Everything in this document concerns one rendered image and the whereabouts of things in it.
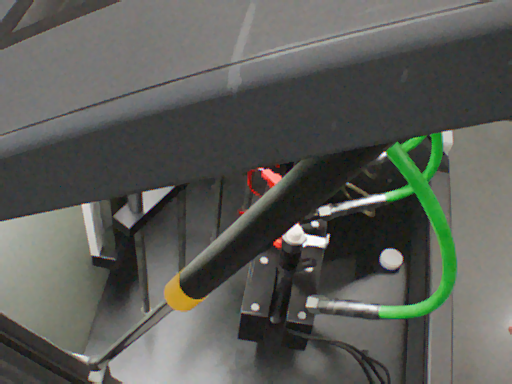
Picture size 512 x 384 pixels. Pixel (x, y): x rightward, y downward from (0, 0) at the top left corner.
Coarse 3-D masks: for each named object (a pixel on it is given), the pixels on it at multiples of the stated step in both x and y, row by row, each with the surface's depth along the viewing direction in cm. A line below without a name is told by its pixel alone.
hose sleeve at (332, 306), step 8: (320, 304) 74; (328, 304) 73; (336, 304) 73; (344, 304) 72; (352, 304) 71; (360, 304) 71; (368, 304) 70; (376, 304) 70; (328, 312) 74; (336, 312) 73; (344, 312) 72; (352, 312) 71; (360, 312) 70; (368, 312) 70; (376, 312) 69
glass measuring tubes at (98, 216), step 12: (84, 204) 86; (96, 204) 88; (108, 204) 88; (120, 204) 98; (84, 216) 88; (96, 216) 90; (108, 216) 89; (96, 228) 91; (108, 228) 91; (96, 240) 92; (108, 240) 93; (120, 240) 97; (96, 252) 94; (108, 252) 95; (120, 252) 96; (96, 264) 96; (108, 264) 96
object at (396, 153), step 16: (400, 160) 54; (416, 176) 54; (416, 192) 55; (432, 192) 55; (432, 208) 55; (432, 224) 56; (448, 240) 57; (448, 256) 58; (448, 272) 59; (448, 288) 61; (416, 304) 66; (432, 304) 63
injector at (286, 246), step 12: (288, 240) 82; (288, 252) 83; (300, 252) 84; (288, 264) 85; (300, 264) 86; (312, 264) 85; (288, 276) 88; (276, 288) 91; (288, 288) 91; (276, 300) 93; (276, 312) 95
